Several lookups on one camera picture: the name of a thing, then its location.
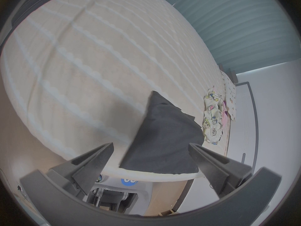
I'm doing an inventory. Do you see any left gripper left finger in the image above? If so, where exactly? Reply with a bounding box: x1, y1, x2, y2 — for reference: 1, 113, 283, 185
48, 142, 115, 197

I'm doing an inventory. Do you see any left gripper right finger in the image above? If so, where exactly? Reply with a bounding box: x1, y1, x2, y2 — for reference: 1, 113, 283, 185
188, 143, 253, 195

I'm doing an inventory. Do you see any black T-shirt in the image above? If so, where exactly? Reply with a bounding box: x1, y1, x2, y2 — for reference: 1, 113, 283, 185
119, 90, 204, 175

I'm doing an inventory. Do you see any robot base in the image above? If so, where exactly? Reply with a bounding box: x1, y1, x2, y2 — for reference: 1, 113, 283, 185
86, 173, 154, 216

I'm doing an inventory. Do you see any bed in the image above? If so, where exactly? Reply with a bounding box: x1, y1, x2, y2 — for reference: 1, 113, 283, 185
0, 0, 259, 217

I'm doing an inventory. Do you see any pink garment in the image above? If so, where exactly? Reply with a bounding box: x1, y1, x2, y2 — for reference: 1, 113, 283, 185
221, 101, 229, 129

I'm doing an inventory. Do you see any white printed garment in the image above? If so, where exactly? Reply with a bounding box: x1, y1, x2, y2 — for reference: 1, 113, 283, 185
203, 88, 224, 146

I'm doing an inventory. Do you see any white printed pillow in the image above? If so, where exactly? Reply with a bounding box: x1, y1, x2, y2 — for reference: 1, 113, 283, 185
222, 71, 237, 122

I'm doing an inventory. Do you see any grey bedside table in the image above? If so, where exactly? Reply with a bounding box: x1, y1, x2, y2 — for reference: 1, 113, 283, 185
218, 64, 238, 82

